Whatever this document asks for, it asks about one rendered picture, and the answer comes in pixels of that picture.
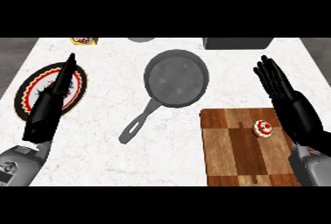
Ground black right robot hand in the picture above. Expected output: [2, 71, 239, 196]
[252, 54, 331, 157]

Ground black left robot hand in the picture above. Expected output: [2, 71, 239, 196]
[21, 52, 78, 144]

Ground white red cupcake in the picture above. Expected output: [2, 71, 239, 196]
[252, 119, 274, 138]

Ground brown wooden cutting board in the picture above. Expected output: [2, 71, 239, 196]
[197, 107, 302, 187]

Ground dark grey frying pan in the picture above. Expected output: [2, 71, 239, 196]
[118, 49, 211, 145]

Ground black red patterned plate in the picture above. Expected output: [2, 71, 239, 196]
[13, 61, 88, 122]

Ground yellow brown box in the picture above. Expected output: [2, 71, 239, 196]
[69, 37, 98, 46]

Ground dark grey appliance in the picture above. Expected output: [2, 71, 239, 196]
[200, 37, 274, 51]

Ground grey round object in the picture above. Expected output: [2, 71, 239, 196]
[126, 37, 156, 44]

